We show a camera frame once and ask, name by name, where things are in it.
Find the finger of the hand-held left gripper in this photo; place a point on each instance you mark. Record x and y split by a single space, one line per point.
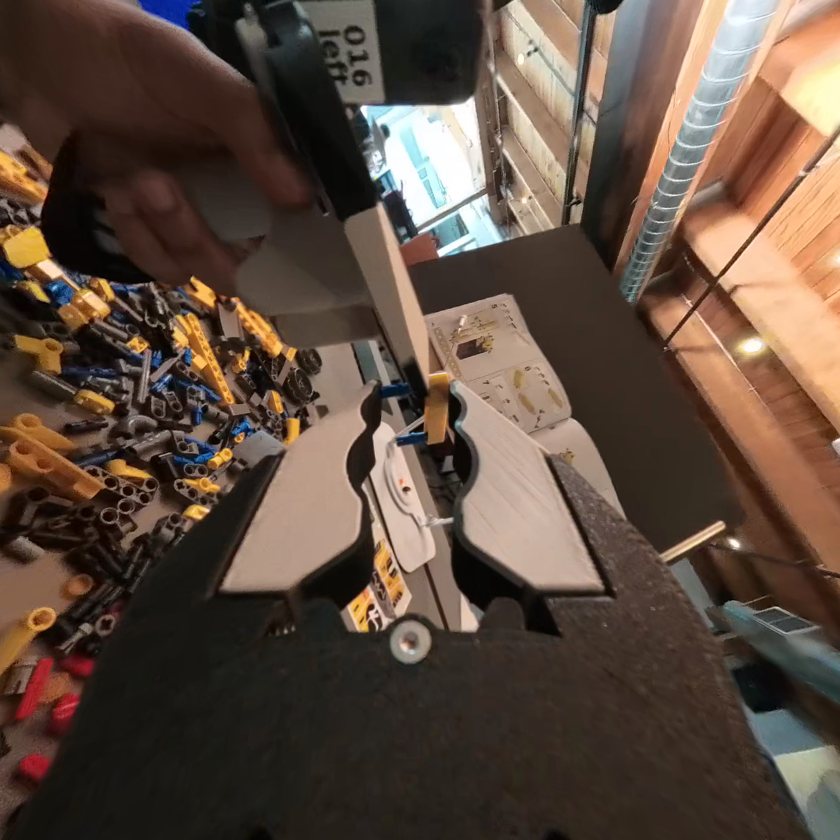
308 275
387 282

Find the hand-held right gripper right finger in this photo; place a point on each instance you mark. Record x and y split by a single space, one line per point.
525 512

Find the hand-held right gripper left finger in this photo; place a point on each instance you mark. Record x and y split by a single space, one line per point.
302 518

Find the blue toy pin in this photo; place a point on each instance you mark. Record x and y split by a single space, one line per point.
410 439
394 390

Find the yellow toy beam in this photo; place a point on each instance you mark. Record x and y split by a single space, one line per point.
436 407

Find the pile of toy building pieces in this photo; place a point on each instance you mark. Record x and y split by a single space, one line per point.
98 394

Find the person's left hand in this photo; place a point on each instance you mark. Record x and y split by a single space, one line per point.
131 85

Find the yellow grey sticker sheet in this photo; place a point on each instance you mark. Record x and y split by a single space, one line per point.
384 590

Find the white book stand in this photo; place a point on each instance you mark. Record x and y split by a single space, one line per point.
410 538

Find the open instruction booklet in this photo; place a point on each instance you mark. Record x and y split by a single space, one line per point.
499 361

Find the black backing board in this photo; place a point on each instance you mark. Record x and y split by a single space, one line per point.
623 367

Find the silver duct pipe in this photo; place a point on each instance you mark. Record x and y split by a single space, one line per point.
695 151

